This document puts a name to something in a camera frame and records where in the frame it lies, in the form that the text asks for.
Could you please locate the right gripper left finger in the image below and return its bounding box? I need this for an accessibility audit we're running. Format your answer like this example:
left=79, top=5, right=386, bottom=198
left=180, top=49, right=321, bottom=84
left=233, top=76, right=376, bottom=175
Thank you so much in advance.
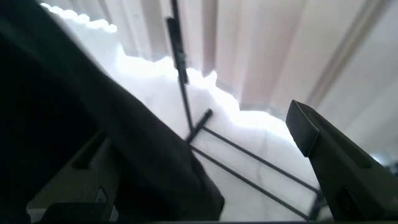
left=26, top=130, right=124, bottom=222

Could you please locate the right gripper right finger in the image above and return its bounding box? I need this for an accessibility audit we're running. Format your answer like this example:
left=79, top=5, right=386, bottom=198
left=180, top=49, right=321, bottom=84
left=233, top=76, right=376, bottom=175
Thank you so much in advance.
left=285, top=99, right=398, bottom=222

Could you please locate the black t-shirt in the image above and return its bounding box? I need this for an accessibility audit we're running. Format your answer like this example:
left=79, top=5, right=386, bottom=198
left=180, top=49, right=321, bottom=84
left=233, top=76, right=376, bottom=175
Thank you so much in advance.
left=0, top=0, right=225, bottom=223

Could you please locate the black clothes rack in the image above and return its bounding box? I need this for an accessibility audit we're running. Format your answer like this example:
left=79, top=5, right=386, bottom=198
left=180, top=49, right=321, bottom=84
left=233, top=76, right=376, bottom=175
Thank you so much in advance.
left=164, top=0, right=327, bottom=222

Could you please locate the white curtain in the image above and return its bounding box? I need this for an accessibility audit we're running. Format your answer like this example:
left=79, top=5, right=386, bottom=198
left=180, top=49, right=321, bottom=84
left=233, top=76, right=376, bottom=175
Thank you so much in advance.
left=67, top=0, right=389, bottom=118

